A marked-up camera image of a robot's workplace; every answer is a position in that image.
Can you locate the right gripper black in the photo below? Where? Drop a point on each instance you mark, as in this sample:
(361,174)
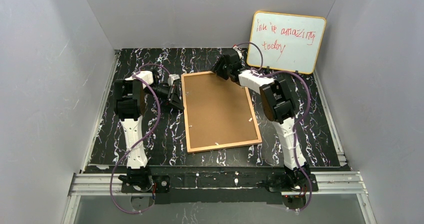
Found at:
(224,68)

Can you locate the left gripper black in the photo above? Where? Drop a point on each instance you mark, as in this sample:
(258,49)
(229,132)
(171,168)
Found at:
(171,94)

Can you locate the brown cardboard backing board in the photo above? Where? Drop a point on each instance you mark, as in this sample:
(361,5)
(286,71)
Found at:
(218,111)

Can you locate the wooden picture frame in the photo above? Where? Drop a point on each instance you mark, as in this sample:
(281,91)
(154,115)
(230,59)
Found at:
(185,129)

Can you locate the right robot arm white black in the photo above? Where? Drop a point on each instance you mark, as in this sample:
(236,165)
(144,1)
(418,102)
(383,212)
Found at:
(277,102)

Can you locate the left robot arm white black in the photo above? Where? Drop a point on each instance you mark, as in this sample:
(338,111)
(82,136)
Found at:
(129,106)

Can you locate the whiteboard with orange rim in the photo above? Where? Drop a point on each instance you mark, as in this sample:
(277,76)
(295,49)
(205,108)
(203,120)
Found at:
(285,42)

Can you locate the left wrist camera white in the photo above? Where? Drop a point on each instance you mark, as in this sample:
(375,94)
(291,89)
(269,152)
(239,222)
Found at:
(173,79)

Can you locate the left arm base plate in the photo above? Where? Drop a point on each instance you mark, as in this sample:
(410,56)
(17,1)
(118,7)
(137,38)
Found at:
(145,184)

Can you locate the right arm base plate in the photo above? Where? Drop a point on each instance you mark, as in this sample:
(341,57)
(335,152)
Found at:
(295,187)

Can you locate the aluminium rail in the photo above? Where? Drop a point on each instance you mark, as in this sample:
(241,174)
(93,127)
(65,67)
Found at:
(102,184)

